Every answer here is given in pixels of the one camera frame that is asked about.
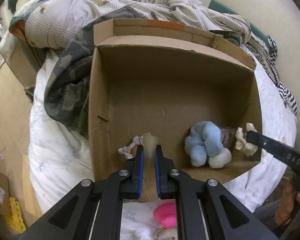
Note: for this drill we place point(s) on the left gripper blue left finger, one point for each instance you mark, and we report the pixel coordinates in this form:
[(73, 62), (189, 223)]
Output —
[(140, 173)]

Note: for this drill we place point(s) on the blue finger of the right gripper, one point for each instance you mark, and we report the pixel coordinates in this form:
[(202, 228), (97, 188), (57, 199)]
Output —
[(280, 151)]

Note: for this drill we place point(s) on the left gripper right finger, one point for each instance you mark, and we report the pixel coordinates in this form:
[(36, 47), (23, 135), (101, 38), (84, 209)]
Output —
[(157, 173)]

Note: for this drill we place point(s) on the mauve lace scrunchie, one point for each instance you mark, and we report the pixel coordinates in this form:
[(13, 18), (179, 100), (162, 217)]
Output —
[(129, 151)]

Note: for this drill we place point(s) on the light blue fluffy sock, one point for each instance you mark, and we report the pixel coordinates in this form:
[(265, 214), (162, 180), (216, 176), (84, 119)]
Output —
[(204, 146)]

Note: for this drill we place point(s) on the cream scrunchie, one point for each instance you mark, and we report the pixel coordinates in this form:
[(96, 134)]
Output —
[(242, 145)]

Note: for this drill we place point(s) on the clear packaged hair accessory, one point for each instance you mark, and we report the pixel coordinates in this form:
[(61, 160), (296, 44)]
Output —
[(227, 136)]

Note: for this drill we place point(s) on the person right hand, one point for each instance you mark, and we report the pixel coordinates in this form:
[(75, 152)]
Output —
[(286, 206)]

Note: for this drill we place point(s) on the brown cardboard box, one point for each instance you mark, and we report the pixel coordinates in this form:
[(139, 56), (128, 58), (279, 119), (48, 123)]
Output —
[(158, 77)]

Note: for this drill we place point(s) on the white floral bed duvet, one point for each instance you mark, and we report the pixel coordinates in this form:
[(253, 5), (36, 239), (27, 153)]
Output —
[(60, 158)]

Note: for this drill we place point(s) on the dark camouflage jacket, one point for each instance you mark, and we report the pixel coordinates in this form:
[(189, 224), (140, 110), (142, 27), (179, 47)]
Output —
[(66, 97)]

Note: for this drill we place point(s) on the black white patterned blanket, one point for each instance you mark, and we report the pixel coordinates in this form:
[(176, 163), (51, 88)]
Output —
[(266, 56)]

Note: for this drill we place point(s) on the yellow foam mat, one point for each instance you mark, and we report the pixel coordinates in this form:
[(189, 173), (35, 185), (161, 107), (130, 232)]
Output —
[(15, 220)]

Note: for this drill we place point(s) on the crumpled checkered beige blanket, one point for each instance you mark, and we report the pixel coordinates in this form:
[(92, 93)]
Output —
[(53, 23)]

